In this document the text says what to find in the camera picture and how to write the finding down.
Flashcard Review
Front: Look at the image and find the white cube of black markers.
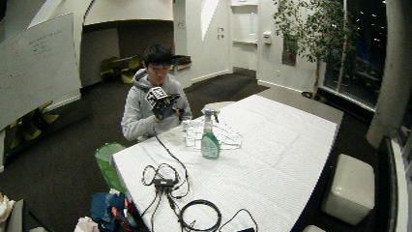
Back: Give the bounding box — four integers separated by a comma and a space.
144, 86, 170, 109

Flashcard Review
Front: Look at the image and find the the person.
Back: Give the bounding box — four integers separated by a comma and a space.
120, 43, 194, 143

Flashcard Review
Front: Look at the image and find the black box on shelf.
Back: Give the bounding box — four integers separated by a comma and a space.
171, 54, 194, 67

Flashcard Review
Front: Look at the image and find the clear glass cup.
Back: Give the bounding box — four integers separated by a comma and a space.
182, 119, 204, 150

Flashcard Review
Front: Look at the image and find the yellow-green lounge chair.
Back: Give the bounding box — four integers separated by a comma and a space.
99, 56, 122, 82
120, 55, 143, 85

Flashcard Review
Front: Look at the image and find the green spray bottle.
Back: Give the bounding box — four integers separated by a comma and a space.
200, 108, 222, 160

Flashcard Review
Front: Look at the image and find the green waste bin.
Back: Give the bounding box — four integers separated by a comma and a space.
94, 142, 130, 194

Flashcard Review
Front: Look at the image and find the white door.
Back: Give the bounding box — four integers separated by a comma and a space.
231, 3, 260, 73

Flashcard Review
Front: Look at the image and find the small black hub box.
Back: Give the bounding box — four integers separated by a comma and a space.
152, 178, 175, 189

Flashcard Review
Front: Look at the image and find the white tablecloth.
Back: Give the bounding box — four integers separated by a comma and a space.
111, 94, 340, 232

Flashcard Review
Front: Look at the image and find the plant pot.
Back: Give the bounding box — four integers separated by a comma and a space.
300, 91, 328, 103

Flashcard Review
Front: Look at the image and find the yellow-green chair under whiteboard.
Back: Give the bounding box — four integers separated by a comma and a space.
7, 101, 60, 150

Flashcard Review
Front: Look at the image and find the large whiteboard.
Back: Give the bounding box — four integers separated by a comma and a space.
0, 12, 83, 131

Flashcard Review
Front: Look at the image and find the blue bag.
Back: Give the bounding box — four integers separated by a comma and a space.
90, 191, 131, 232

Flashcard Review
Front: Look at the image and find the indoor tree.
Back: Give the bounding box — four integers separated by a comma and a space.
272, 0, 358, 98

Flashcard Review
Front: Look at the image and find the white cloth bundle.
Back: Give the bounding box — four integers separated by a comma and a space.
74, 216, 100, 232

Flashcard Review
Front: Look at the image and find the white cube ottoman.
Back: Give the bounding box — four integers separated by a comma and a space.
320, 153, 376, 226
302, 224, 328, 232

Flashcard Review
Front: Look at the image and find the white bag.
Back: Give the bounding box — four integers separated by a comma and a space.
0, 192, 18, 232

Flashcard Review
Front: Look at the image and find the wire dish rack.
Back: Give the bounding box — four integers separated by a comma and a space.
184, 116, 244, 152

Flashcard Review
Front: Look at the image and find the long black glove cable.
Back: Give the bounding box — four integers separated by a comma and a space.
152, 127, 192, 200

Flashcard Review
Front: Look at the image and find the thin black looped cable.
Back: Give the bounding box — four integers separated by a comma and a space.
140, 162, 180, 188

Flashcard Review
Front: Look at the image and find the dark framed wall picture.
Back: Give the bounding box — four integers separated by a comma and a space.
282, 34, 299, 67

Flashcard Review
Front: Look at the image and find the coiled thick black cable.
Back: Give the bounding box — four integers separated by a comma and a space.
178, 199, 223, 232

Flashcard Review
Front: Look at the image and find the red-orange strap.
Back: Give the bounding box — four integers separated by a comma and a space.
111, 197, 139, 232

